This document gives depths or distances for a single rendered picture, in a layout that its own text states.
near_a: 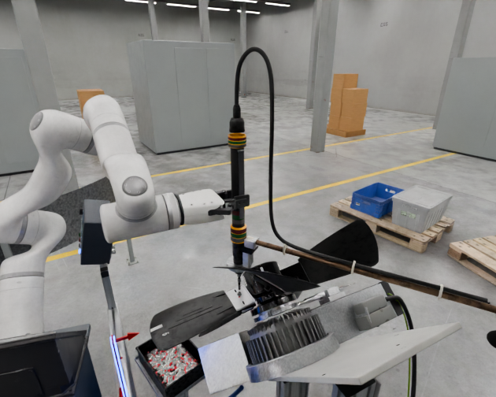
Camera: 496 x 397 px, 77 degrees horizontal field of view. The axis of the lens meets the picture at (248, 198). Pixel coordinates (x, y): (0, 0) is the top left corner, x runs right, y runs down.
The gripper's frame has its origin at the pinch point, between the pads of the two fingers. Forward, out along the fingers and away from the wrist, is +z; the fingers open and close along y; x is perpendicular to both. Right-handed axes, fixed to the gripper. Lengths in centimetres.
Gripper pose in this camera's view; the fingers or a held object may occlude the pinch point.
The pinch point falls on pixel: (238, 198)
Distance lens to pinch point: 78.3
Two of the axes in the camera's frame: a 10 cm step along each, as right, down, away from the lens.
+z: 9.0, -1.8, 4.1
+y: 4.5, 3.6, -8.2
